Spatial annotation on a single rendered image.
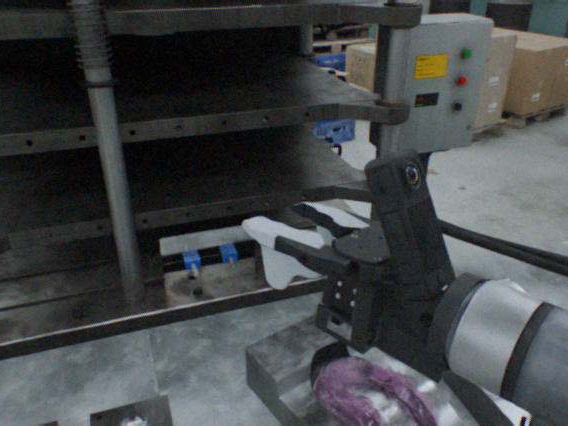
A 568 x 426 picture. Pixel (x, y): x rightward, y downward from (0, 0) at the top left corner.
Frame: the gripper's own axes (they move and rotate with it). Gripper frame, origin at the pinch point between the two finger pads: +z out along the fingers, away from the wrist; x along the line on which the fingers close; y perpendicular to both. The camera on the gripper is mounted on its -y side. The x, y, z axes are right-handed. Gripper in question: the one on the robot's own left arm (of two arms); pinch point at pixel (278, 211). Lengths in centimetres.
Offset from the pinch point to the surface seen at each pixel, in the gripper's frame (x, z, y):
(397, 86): 90, 41, -1
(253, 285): 61, 61, 59
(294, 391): 33, 20, 54
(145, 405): 10, 39, 58
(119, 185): 28, 78, 27
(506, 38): 435, 146, -5
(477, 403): 58, -8, 54
